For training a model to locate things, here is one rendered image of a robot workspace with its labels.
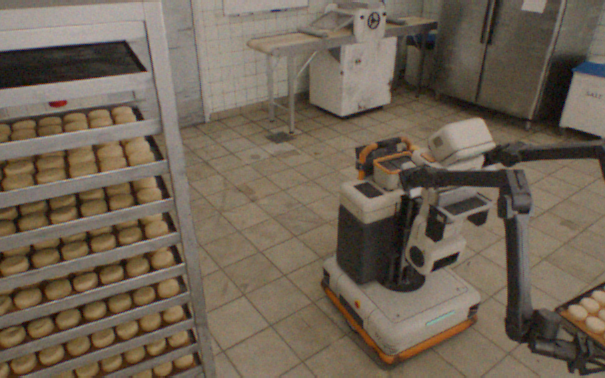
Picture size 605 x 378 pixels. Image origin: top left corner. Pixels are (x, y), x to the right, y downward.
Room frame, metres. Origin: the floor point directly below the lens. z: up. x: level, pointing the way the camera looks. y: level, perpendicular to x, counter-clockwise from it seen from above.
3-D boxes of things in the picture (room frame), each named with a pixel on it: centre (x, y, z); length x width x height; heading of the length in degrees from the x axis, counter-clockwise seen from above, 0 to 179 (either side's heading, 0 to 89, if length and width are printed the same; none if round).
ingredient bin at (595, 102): (4.43, -3.12, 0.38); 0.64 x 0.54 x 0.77; 129
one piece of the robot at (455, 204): (1.62, -0.68, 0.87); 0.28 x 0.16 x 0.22; 118
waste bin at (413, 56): (6.40, -1.74, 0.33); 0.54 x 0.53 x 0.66; 36
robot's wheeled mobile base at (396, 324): (1.87, -0.54, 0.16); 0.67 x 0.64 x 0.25; 28
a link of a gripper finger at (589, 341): (0.82, -0.81, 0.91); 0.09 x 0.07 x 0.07; 72
